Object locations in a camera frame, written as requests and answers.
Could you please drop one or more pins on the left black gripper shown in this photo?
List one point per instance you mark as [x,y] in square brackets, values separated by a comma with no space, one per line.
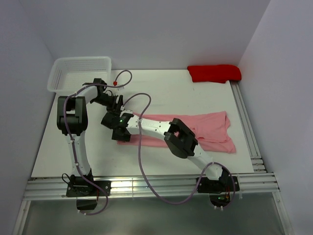
[116,107]

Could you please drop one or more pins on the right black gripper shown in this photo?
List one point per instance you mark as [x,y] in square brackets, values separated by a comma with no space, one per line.
[116,137]

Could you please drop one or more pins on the pink t shirt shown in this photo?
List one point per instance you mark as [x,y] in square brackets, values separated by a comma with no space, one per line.
[210,129]

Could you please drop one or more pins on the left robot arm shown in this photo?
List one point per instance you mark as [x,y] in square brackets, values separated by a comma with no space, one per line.
[72,121]

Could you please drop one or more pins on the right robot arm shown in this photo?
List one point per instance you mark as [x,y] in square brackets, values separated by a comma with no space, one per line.
[179,138]

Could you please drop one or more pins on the white plastic basket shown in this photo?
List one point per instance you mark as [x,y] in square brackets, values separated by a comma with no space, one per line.
[68,74]

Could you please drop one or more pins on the red folded t shirt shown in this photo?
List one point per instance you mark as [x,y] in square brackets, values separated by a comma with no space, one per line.
[214,73]

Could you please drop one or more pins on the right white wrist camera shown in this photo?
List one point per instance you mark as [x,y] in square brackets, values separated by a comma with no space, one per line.
[126,112]

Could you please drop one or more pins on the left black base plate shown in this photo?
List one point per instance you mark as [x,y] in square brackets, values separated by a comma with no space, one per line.
[88,190]

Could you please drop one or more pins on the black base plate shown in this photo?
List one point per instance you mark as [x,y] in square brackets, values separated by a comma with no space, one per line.
[88,190]
[217,187]

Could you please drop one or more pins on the aluminium front rail frame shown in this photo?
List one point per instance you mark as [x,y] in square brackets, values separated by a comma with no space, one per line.
[54,188]

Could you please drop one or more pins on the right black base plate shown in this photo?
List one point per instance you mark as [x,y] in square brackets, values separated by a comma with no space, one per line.
[217,187]

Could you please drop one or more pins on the aluminium right side rail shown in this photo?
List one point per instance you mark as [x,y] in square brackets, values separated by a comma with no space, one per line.
[255,155]

